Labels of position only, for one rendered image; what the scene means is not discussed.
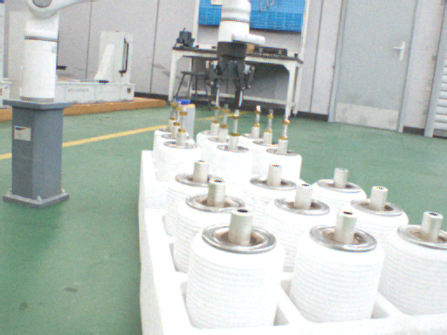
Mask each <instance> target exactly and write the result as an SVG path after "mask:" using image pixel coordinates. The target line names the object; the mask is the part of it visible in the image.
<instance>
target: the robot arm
mask: <svg viewBox="0 0 447 335"><path fill-rule="evenodd" d="M95 1H104V0H25V3H26V5H27V10H26V26H25V31H24V66H23V67H20V96H19V99H21V100H27V101H32V102H39V101H40V102H53V101H54V93H55V81H56V60H57V42H58V23H59V9H62V8H65V7H68V6H70V5H73V4H76V3H81V2H95ZM222 6H223V7H222V13H221V22H220V25H219V32H218V40H217V59H216V60H215V61H212V60H205V80H204V84H205V85H208V86H209V87H210V88H211V91H210V101H211V104H212V105H218V104H219V87H220V85H221V84H222V83H223V82H224V80H225V79H232V80H233V83H234V85H235V87H236V89H237V90H236V91H235V95H234V105H235V106H240V105H241V104H242V102H243V98H244V90H246V89H250V88H251V84H252V76H253V73H254V69H255V68H254V66H248V65H246V64H245V62H244V60H245V58H246V52H247V45H248V44H258V45H264V42H265V39H264V37H263V36H255V35H251V34H249V18H250V11H251V5H250V3H249V2H248V1H247V0H222ZM215 67H216V68H217V71H216V73H215ZM243 72H244V76H243Z"/></svg>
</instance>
